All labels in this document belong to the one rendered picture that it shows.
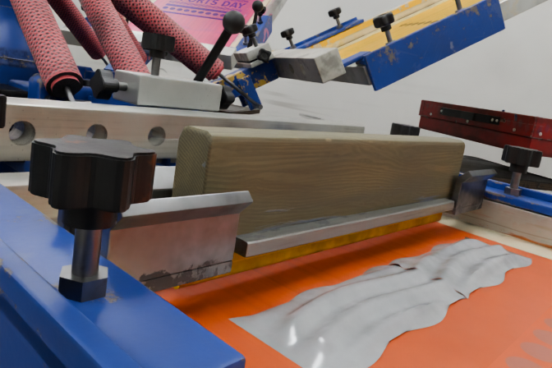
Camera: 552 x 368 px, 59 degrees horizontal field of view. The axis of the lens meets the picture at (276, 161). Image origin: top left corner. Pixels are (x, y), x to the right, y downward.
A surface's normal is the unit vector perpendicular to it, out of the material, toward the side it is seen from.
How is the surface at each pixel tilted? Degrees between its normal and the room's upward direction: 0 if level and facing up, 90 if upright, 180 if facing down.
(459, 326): 0
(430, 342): 0
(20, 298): 90
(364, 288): 31
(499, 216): 90
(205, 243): 90
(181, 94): 90
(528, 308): 0
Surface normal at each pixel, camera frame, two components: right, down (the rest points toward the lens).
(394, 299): 0.43, -0.75
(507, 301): 0.15, -0.98
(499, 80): -0.67, 0.02
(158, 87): 0.73, 0.22
